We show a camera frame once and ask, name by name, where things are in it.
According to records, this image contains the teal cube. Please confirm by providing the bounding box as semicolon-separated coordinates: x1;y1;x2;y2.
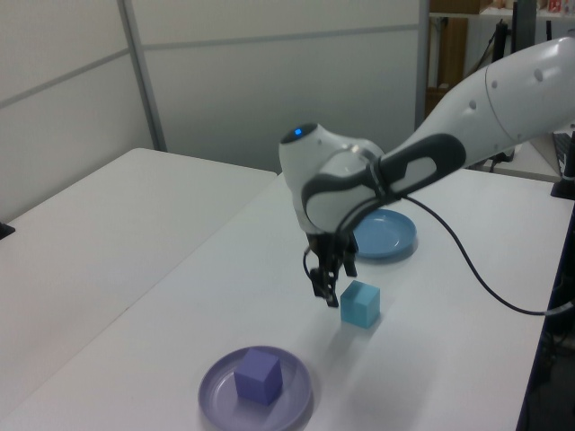
339;279;382;330

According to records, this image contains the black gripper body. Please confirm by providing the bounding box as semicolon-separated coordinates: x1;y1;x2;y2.
305;229;359;273

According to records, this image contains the purple plate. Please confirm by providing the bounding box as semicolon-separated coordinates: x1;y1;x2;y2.
198;345;314;431

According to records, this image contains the blue plate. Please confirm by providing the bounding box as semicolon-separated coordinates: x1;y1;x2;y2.
352;207;418;262

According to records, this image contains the purple cube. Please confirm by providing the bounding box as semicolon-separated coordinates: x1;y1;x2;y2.
233;346;284;407

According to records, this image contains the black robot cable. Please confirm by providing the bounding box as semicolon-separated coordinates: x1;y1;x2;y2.
300;192;575;316

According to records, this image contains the black clamped stand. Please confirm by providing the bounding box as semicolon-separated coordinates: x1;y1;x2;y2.
550;128;575;201

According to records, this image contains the brown cardboard box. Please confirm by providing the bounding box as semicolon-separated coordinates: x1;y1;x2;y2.
426;16;469;131

